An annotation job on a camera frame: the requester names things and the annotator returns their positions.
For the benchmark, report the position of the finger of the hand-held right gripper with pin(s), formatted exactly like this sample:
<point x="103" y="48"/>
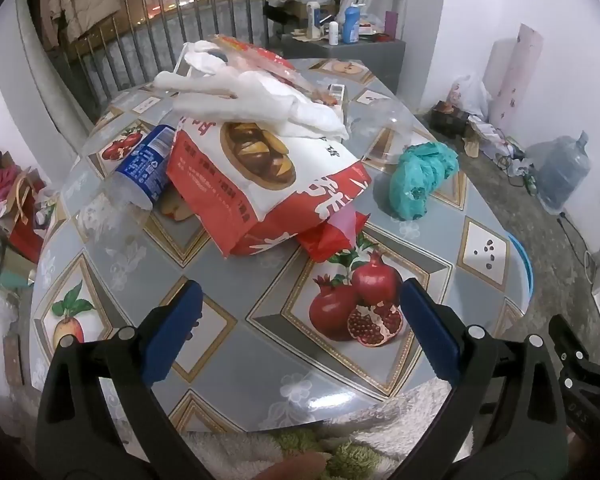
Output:
<point x="567" y="340"/>

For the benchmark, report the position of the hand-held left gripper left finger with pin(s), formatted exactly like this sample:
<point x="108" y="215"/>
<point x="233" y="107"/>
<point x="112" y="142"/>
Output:
<point x="174" y="325"/>

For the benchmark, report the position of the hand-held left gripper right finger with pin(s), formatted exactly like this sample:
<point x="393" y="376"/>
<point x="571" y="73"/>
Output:
<point x="430" y="330"/>

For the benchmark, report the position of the red plastic bag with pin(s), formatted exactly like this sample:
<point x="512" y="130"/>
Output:
<point x="330" y="240"/>

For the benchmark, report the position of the teal plastic bag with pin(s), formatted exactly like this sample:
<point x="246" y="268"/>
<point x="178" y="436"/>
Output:
<point x="415" y="175"/>

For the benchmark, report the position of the blue label plastic bottle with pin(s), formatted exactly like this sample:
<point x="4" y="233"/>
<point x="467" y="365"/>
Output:
<point x="147" y="160"/>

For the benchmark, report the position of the red and white paper bag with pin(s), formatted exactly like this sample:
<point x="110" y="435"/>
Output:
<point x="305" y="160"/>

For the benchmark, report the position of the white plastic bag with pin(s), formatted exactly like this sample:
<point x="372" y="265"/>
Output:
<point x="260" y="95"/>

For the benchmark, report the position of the small white packet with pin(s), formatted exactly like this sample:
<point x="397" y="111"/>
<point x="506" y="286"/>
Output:
<point x="336" y="94"/>

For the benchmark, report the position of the clear orange snack wrapper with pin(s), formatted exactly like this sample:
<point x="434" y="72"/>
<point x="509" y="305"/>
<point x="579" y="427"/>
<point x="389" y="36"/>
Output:
<point x="260" y="57"/>

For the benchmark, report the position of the fruit print tablecloth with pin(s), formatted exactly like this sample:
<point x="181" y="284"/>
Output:
<point x="240" y="280"/>

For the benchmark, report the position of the large water jug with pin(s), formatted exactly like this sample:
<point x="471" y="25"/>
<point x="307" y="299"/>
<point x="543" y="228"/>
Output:
<point x="562" y="172"/>

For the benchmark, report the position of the green bottle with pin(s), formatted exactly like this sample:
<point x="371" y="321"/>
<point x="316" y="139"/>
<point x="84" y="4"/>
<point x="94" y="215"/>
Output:
<point x="531" y="184"/>

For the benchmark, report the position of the brown paper piece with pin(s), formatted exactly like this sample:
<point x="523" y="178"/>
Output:
<point x="471" y="146"/>

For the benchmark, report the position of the pile of colourful bags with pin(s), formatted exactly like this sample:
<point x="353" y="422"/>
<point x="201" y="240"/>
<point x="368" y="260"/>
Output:
<point x="10" y="210"/>

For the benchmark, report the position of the pile of papers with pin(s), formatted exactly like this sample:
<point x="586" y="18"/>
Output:
<point x="495" y="135"/>

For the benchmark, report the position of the dark box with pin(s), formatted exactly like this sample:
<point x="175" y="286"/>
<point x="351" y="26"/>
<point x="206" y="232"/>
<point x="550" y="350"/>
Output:
<point x="447" y="119"/>

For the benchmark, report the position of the white bag of goods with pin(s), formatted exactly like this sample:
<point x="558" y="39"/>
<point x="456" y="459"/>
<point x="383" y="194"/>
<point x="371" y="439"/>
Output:
<point x="470" y="92"/>

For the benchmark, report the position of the grey cabinet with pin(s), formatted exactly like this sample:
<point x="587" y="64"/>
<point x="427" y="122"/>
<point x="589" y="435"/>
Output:
<point x="360" y="60"/>

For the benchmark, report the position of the small white bottle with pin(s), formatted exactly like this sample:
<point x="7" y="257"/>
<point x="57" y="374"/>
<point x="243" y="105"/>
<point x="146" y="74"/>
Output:
<point x="334" y="34"/>

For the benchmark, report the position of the blue lotion bottle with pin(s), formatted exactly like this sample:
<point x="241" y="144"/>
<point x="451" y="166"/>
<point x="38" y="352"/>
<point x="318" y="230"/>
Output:
<point x="352" y="25"/>

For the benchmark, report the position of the tall white bottle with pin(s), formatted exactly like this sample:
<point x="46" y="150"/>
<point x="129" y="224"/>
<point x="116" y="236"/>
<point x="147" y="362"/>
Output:
<point x="313" y="17"/>

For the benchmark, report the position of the beige padded jacket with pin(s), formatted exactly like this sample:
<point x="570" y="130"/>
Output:
<point x="80" y="0"/>

